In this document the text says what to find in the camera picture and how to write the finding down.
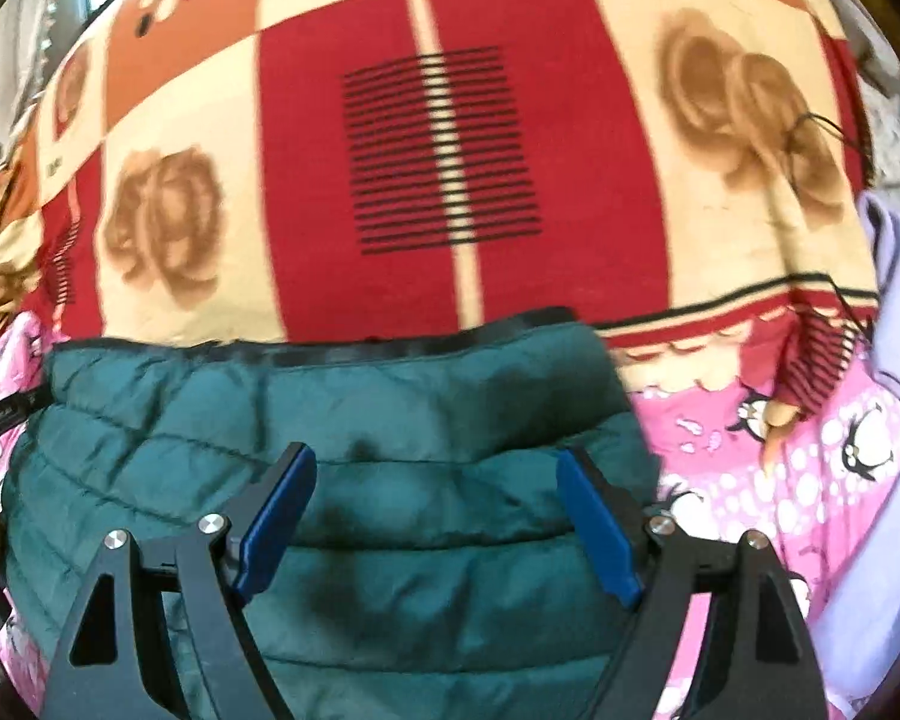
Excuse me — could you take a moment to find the dark green puffer jacket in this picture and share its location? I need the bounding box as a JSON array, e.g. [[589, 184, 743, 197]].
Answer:
[[2, 309, 658, 718]]

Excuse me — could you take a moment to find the pink penguin bed sheet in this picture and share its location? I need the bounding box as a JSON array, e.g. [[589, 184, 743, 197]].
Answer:
[[0, 316, 891, 706]]

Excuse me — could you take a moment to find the lavender fleece garment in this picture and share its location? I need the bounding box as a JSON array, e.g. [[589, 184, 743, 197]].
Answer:
[[811, 192, 900, 718]]

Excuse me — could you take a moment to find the red orange rose blanket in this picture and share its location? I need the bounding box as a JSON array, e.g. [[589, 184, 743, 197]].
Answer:
[[0, 0, 878, 413]]

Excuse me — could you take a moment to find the black cable on blanket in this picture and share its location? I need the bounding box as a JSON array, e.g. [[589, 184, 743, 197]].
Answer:
[[782, 110, 877, 332]]

